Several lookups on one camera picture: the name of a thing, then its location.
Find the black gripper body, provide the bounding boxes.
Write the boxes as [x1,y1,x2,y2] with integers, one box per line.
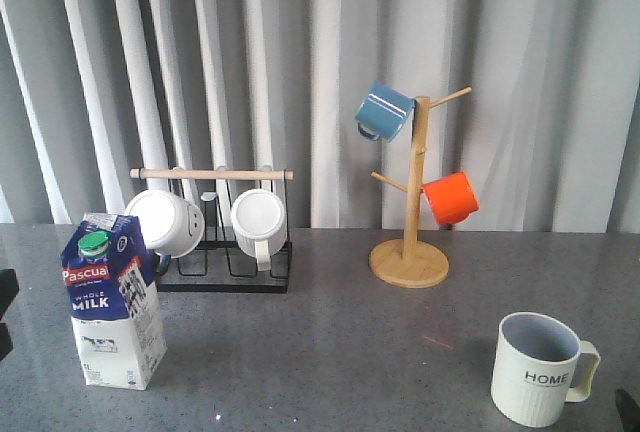
[615,389,640,432]
[0,268,19,360]

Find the white HOME mug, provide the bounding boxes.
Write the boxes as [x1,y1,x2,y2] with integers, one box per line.
[490,312,601,428]

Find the blue white milk carton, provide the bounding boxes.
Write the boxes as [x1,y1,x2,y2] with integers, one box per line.
[61,212,167,390]

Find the white smiley face mug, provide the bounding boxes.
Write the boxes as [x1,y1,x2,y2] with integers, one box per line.
[125,190,205,258]

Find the grey pleated curtain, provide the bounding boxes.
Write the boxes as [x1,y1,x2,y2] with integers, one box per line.
[1,0,639,233]

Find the white ribbed mug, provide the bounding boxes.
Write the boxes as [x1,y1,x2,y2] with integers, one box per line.
[231,189,286,271]

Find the wooden mug tree stand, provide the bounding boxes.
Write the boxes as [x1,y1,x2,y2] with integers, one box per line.
[369,87,472,289]

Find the orange enamel mug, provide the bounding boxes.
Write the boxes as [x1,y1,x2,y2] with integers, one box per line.
[422,171,479,225]

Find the blue enamel mug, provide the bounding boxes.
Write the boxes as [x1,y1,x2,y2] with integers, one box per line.
[355,81,415,141]

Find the black wire mug rack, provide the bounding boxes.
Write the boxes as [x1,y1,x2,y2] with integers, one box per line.
[130,168,294,293]

